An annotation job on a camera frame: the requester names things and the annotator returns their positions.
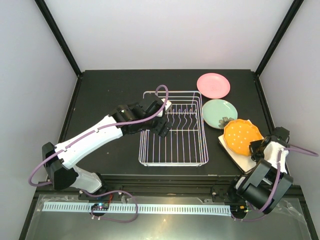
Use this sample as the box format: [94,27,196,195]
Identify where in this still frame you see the white square plate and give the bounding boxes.
[218,135,257,174]

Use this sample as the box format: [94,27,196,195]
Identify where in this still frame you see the orange dotted scalloped plate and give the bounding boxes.
[223,119,264,157]

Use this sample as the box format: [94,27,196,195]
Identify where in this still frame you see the white wire dish rack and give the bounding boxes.
[138,91,209,167]

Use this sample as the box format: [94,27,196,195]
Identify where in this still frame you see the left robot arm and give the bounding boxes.
[42,95,172,200]

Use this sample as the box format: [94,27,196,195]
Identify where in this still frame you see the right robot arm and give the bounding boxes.
[227,127,293,215]

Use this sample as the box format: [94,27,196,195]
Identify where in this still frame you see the green floral plate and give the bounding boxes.
[202,99,238,130]

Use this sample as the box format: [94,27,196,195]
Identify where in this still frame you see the pink round plate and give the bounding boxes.
[196,73,231,99]

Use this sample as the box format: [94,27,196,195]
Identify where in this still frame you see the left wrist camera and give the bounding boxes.
[162,98,172,113]

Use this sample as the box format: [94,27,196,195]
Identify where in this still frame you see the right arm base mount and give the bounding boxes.
[210,182,245,204]

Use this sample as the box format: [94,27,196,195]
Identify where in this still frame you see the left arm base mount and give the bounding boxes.
[76,184,123,202]

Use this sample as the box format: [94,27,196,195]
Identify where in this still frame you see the white slotted cable duct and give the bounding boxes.
[42,202,231,217]

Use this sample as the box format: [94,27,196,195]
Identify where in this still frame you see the right black frame post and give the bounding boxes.
[255,0,304,77]

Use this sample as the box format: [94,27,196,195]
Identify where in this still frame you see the black frame post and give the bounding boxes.
[255,0,304,77]
[34,0,82,77]

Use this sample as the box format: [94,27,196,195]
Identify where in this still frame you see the left black frame post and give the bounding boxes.
[34,0,82,77]

